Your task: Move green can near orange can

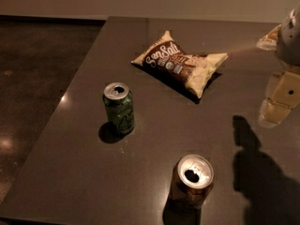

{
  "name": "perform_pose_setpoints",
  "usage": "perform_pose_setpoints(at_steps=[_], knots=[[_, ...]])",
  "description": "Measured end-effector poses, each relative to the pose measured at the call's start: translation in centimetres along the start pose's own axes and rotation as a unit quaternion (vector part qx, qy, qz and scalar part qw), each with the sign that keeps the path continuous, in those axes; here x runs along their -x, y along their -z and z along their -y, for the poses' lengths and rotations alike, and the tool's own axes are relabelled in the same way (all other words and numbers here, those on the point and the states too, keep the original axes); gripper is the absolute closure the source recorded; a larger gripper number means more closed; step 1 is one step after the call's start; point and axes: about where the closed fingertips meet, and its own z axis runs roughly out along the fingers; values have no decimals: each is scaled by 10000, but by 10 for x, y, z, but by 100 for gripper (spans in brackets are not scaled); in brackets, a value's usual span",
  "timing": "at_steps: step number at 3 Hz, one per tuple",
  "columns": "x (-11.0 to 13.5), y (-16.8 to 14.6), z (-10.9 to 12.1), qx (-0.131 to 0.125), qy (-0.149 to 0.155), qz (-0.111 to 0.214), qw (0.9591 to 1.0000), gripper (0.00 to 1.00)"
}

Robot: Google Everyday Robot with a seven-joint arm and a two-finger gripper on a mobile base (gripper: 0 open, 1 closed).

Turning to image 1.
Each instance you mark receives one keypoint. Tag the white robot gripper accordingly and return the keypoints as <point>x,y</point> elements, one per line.
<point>290,42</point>

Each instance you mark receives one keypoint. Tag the green soda can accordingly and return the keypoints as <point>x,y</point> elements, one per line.
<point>118,103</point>

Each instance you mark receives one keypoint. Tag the orange soda can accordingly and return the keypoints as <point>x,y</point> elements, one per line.
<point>192,181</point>

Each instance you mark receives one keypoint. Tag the brown sea salt chip bag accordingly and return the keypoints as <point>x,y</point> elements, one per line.
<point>167,59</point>

